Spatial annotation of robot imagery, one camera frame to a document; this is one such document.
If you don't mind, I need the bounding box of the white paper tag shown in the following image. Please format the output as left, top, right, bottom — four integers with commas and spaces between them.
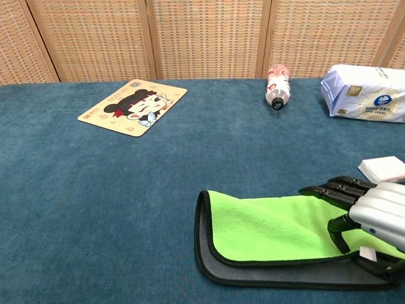
359, 245, 378, 262

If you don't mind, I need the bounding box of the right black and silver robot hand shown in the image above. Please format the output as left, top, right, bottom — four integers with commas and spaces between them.
298, 175, 405, 281

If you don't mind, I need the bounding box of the woven rattan folding screen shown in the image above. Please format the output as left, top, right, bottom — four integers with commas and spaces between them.
0, 0, 405, 86

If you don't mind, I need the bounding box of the cartoon girl mouse pad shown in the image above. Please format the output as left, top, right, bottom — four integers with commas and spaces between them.
77, 79, 188, 138

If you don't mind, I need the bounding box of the grey microfibre cloth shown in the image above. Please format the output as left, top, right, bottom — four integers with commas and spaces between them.
194, 189, 405, 291

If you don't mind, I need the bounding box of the large white tissue pack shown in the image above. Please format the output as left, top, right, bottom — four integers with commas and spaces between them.
320, 64, 405, 124

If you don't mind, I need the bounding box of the plastic bottle with pink label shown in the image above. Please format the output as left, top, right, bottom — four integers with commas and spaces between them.
265, 64, 291, 111

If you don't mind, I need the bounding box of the small pink tissue packet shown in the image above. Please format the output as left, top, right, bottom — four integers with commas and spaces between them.
357, 156, 405, 184

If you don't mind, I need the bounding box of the blue felt table cover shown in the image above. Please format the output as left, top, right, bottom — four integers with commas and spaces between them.
0, 77, 405, 304

